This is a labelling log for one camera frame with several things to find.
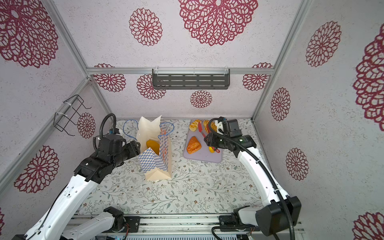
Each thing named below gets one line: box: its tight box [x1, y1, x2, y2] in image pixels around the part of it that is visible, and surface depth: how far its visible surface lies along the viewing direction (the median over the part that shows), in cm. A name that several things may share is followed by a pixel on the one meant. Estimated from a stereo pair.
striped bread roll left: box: [189, 119, 202, 132], surface depth 115 cm
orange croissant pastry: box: [186, 135, 202, 155], surface depth 102 cm
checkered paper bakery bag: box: [136, 115, 172, 181], surface depth 85 cm
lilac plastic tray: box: [183, 126, 222, 163], surface depth 102 cm
